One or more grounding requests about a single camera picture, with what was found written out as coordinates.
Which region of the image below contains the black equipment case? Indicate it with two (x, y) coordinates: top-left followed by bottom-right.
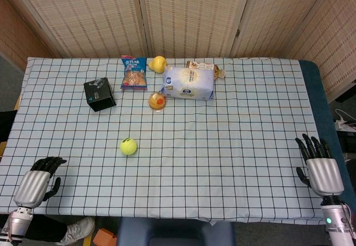
(338, 131), (356, 160)

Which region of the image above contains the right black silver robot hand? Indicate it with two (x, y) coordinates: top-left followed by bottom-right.
(294, 133), (345, 197)

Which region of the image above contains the blue bread snack bag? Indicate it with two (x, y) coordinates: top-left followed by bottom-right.
(120, 56), (148, 92)

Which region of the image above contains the yellow tennis ball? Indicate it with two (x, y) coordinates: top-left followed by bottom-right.
(120, 137), (138, 156)

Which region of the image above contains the beige woven folding screen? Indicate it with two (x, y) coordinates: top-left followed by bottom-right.
(0, 0), (356, 102)

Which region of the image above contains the orange floor object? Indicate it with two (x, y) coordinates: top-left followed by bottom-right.
(92, 228), (117, 246)

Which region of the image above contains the brown snack package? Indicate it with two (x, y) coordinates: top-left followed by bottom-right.
(186, 60), (225, 79)

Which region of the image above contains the yellow pear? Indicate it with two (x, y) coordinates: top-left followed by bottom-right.
(147, 55), (167, 74)

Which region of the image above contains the black flat object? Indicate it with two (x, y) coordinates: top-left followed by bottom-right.
(0, 109), (18, 144)

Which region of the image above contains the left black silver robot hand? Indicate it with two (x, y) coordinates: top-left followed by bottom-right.
(13, 156), (67, 209)

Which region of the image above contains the small black box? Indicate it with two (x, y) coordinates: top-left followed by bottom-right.
(83, 77), (117, 112)

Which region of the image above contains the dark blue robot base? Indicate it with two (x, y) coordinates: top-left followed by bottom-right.
(116, 217), (236, 246)

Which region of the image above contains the black trouser leg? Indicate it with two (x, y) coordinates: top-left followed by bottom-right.
(24, 214), (70, 243)

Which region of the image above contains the orange fruit jelly cup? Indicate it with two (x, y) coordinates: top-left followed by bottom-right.
(147, 91), (167, 112)

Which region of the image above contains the white sneaker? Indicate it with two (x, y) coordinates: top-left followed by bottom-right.
(57, 217), (96, 246)

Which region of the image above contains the light blue checked tablecloth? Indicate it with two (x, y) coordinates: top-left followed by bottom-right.
(0, 56), (328, 226)

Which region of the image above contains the pale blue tissue pack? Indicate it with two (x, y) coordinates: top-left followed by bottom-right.
(160, 66), (215, 101)

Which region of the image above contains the white cables and plug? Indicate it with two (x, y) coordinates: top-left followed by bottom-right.
(333, 108), (356, 131)

